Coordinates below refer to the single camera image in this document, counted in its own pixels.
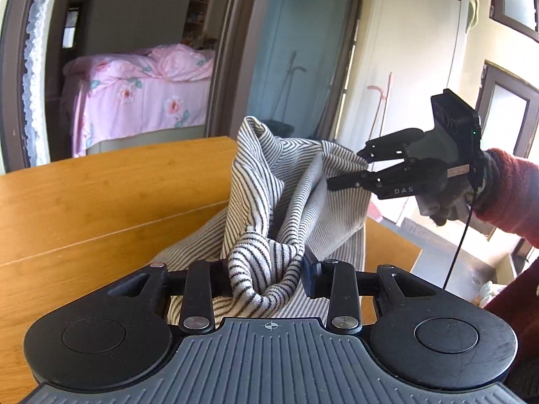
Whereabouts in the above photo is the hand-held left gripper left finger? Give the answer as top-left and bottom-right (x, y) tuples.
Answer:
(107, 260), (232, 334)

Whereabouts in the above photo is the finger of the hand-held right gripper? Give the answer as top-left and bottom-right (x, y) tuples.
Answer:
(327, 161), (446, 201)
(356, 128), (424, 163)

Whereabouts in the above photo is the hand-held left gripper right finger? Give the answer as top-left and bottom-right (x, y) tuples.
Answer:
(303, 252), (426, 334)

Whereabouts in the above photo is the black white striped garment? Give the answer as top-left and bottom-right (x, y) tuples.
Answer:
(154, 115), (371, 323)

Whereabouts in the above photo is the person's right forearm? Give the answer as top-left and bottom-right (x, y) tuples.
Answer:
(474, 147), (539, 250)

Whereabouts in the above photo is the person's right hand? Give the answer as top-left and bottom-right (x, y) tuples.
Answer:
(416, 155), (494, 226)

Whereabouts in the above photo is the pink hooked pole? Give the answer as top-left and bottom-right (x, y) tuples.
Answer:
(366, 73), (395, 144)

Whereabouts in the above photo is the large brown framed window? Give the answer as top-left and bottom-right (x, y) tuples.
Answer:
(475, 61), (539, 169)

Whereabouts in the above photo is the glass sliding door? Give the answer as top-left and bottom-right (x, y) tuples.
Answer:
(246, 0), (368, 139)

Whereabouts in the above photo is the small brown framed window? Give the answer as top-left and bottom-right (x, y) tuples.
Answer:
(488, 0), (539, 43)

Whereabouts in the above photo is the grey bed base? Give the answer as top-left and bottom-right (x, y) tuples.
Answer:
(84, 124), (208, 157)

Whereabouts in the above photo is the person's red sweater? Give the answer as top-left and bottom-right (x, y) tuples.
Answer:
(483, 268), (539, 404)

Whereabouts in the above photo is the pink floral blanket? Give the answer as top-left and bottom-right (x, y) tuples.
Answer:
(62, 44), (216, 158)

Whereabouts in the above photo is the white lace curtain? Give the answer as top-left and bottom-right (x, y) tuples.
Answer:
(22, 0), (53, 167)

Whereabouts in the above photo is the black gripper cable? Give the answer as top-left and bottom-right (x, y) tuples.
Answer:
(443, 183), (476, 292)

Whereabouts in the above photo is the bedroom wall shelf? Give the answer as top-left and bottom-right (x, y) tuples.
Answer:
(182, 0), (215, 47)

